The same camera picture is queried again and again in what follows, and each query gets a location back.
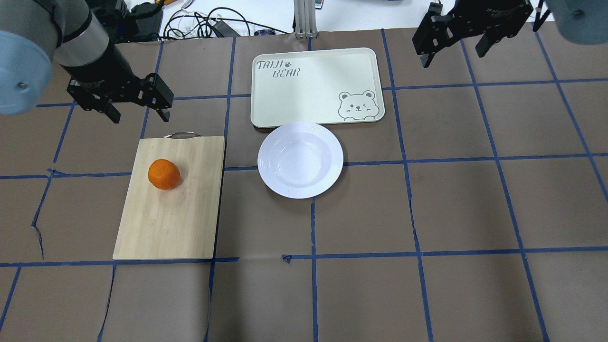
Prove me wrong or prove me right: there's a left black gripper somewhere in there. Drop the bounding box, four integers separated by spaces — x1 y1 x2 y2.
66 72 174 124

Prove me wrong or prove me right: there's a cream bear tray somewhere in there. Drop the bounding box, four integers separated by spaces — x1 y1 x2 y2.
250 47 386 128

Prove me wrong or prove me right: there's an aluminium frame post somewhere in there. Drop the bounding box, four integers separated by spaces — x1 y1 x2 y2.
294 0 318 39

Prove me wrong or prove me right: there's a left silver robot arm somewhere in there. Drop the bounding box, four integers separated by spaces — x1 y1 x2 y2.
0 0 174 124

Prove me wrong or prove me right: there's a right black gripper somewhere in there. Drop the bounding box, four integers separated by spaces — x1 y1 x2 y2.
412 0 533 68

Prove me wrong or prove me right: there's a bamboo cutting board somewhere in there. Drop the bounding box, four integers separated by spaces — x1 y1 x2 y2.
113 136 226 260

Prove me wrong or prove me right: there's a white round plate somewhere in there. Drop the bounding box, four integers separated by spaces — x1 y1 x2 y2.
257 122 344 199

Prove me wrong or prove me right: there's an orange fruit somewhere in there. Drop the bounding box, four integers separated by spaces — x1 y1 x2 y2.
147 159 181 190

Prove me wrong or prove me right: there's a black power adapter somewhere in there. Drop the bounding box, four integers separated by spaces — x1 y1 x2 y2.
211 21 241 38

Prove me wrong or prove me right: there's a black cable bundle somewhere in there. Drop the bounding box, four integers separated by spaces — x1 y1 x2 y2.
163 7 290 40

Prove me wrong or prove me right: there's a black electronics box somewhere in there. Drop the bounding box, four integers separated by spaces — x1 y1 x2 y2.
86 0 165 43

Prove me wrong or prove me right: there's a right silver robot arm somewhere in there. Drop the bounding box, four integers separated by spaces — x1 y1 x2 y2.
412 0 608 68

